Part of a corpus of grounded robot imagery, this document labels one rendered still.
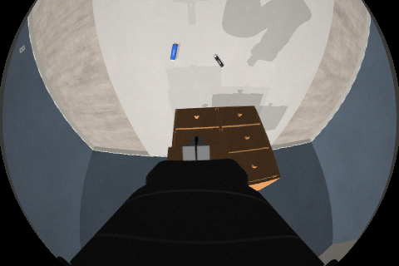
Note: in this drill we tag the small brown wooden chest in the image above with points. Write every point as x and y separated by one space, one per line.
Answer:
256 185

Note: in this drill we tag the blue battery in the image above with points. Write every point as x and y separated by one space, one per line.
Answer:
173 52

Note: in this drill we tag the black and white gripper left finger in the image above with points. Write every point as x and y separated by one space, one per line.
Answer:
189 151

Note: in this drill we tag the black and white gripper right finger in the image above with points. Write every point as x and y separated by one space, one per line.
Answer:
203 150

